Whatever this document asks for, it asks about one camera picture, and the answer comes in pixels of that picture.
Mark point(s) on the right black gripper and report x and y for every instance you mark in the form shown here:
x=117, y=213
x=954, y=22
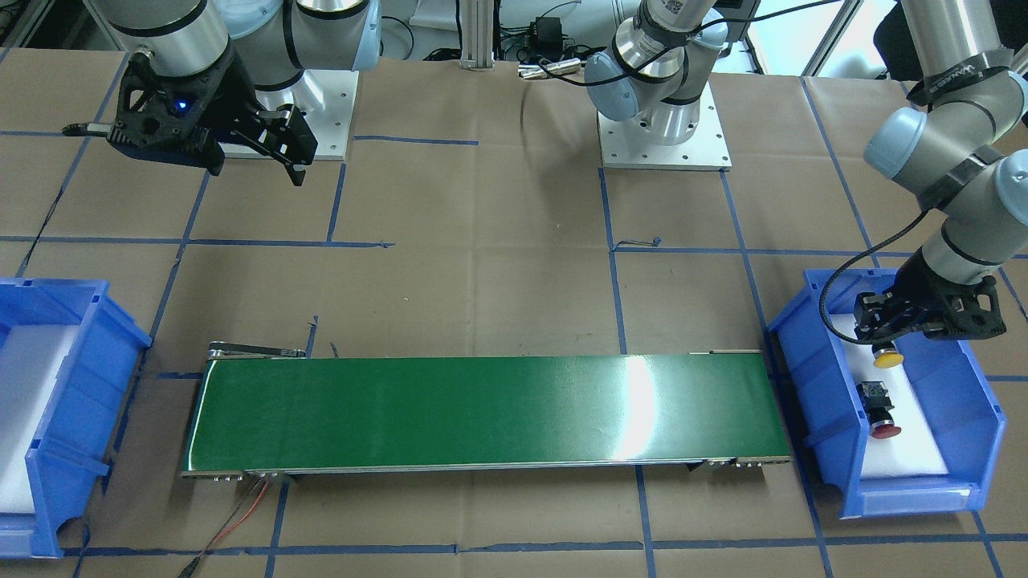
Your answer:
x=227, y=103

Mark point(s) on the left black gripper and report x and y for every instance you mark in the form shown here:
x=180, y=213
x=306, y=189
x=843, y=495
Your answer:
x=918, y=286

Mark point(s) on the yellow push button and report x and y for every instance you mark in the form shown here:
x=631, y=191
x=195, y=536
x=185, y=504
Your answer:
x=886, y=356

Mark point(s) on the red push button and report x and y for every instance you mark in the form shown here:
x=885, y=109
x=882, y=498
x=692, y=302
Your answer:
x=877, y=406

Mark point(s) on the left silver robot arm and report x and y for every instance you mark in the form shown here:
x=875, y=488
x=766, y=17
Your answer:
x=941, y=149

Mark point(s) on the blue plastic bin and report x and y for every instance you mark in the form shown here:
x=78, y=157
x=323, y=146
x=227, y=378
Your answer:
x=962, y=411
x=67, y=454

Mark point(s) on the green conveyor belt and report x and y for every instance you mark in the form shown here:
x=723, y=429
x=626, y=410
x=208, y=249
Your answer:
x=387, y=415

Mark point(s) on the black power adapter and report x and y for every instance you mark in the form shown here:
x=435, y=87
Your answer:
x=546, y=33

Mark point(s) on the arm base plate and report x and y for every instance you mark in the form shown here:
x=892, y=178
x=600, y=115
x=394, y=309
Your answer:
x=327, y=99
x=684, y=138

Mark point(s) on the aluminium frame post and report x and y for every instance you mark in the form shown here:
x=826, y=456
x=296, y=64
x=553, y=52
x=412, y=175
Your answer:
x=476, y=28

